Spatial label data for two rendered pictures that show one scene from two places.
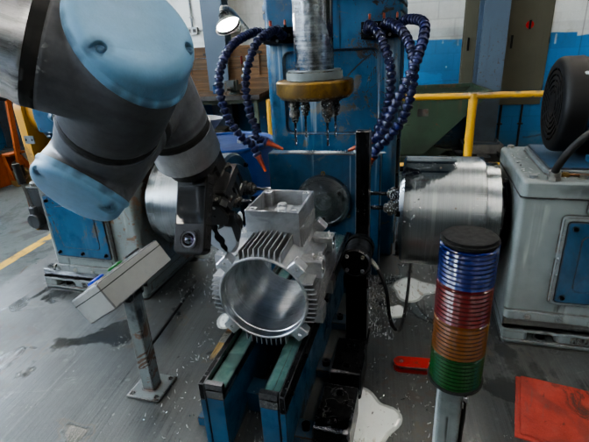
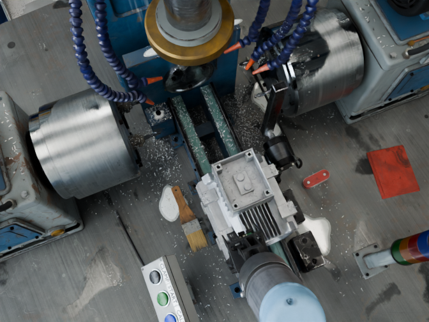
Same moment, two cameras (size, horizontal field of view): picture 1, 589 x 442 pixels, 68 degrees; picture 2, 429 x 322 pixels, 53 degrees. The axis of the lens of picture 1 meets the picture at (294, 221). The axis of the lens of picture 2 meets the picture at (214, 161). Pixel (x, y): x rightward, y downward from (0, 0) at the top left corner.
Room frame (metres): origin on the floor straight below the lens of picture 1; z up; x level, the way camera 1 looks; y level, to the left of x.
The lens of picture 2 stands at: (0.61, 0.23, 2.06)
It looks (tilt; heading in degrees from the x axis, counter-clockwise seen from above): 72 degrees down; 321
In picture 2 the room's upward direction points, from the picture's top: straight up
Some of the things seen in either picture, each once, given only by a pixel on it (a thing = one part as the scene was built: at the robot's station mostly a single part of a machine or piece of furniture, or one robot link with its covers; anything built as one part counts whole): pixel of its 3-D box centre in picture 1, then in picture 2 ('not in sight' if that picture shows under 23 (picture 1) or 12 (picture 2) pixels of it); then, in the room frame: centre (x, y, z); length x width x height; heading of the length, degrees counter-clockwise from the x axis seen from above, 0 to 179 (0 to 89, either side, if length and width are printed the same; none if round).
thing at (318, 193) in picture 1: (322, 202); (189, 76); (1.11, -0.08, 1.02); 0.15 x 0.02 x 0.15; 73
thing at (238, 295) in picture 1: (279, 271); (246, 207); (0.73, 0.03, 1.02); 0.20 x 0.19 x 0.19; 164
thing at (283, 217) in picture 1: (281, 217); (241, 183); (0.77, 0.02, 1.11); 0.12 x 0.11 x 0.07; 164
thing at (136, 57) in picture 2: (328, 208); (182, 66); (1.17, -0.10, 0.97); 0.30 x 0.11 x 0.34; 73
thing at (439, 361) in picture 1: (456, 361); (408, 250); (0.42, -0.18, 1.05); 0.06 x 0.06 x 0.04
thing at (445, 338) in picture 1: (459, 330); (417, 248); (0.42, -0.18, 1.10); 0.06 x 0.06 x 0.04
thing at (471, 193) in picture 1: (456, 211); (315, 59); (0.92, -0.37, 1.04); 0.41 x 0.25 x 0.25; 73
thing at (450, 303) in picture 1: (463, 296); (426, 246); (0.42, -0.18, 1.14); 0.06 x 0.06 x 0.04
